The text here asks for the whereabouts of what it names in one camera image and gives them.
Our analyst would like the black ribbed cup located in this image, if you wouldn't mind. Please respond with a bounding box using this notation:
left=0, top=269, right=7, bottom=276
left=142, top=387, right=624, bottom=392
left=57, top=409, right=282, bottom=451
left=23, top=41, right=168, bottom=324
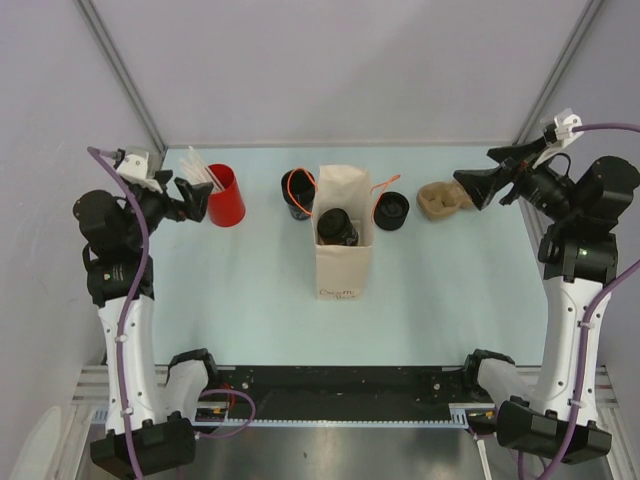
left=374, top=192, right=410, bottom=231
left=281, top=169, right=315, bottom=220

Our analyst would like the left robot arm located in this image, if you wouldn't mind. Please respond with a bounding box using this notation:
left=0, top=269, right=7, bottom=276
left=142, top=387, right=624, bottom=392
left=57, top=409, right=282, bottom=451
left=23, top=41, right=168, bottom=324
left=73, top=178, right=221, bottom=479

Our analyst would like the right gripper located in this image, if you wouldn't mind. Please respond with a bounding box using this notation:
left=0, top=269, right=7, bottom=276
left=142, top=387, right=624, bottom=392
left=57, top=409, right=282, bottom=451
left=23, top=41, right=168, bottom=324
left=454, top=135, right=582, bottom=223

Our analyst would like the translucent dark single cup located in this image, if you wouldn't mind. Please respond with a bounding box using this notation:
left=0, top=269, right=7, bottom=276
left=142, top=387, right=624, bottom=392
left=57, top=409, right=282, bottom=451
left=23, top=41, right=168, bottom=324
left=319, top=218, right=359, bottom=247

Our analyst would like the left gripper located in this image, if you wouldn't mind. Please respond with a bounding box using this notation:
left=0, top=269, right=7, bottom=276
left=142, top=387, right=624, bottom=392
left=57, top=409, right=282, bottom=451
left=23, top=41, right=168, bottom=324
left=123, top=169, right=212, bottom=248

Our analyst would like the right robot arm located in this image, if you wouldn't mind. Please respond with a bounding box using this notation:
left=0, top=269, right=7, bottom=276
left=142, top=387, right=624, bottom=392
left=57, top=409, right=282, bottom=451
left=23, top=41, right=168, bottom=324
left=453, top=138, right=639, bottom=465

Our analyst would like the translucent bag with orange handles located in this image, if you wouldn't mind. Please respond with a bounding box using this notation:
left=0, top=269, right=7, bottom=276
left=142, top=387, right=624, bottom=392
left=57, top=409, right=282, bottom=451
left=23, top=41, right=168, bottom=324
left=293, top=165, right=401, bottom=301

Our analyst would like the black cup lid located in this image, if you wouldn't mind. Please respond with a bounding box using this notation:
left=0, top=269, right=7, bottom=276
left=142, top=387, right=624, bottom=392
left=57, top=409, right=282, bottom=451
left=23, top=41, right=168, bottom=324
left=317, top=208, right=348, bottom=241

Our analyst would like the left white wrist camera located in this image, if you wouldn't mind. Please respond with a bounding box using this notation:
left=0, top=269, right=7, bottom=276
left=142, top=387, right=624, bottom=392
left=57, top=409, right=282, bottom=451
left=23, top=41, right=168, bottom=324
left=116, top=147, right=162, bottom=193

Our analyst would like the red cylindrical straw holder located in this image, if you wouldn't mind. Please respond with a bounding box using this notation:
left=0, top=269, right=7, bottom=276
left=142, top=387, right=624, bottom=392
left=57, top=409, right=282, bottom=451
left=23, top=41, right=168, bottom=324
left=208, top=164, right=246, bottom=227

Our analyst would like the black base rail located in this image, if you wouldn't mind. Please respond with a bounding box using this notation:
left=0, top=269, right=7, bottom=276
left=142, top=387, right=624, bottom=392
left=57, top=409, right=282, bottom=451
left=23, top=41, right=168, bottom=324
left=167, top=349, right=493, bottom=432

